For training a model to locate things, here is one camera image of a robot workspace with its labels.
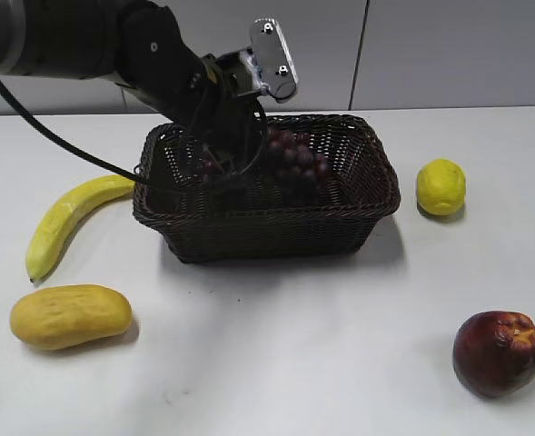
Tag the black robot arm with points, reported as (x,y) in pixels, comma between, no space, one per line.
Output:
(138,46)

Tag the dark red apple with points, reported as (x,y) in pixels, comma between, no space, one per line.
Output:
(493,353)

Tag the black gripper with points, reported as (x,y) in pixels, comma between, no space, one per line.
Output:
(229,130)

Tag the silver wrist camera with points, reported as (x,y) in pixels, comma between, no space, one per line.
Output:
(271,65)

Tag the yellow lemon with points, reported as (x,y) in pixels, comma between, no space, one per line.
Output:
(441,190)

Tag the dark brown wicker basket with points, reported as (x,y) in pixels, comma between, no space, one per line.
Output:
(261,218)

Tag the purple grape bunch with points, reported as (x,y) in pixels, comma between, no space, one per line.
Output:
(283,170)

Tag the yellow banana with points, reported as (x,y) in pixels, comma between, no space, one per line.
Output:
(60,221)

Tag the yellow mango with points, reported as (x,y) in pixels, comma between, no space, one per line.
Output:
(60,317)

